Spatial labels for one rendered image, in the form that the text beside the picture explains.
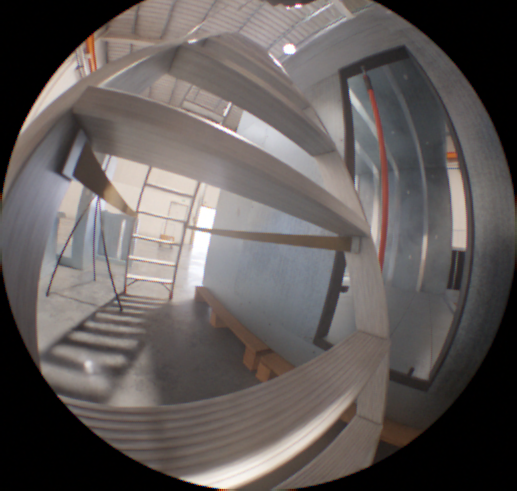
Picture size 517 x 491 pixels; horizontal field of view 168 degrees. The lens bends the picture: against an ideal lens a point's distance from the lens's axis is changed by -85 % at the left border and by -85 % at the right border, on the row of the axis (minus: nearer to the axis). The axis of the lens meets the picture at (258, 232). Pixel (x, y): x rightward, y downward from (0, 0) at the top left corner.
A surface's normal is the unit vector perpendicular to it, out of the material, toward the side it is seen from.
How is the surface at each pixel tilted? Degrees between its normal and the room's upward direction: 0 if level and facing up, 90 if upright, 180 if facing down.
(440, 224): 90
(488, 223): 90
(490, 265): 90
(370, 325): 92
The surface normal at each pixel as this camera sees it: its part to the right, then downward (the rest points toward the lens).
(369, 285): -0.77, -0.15
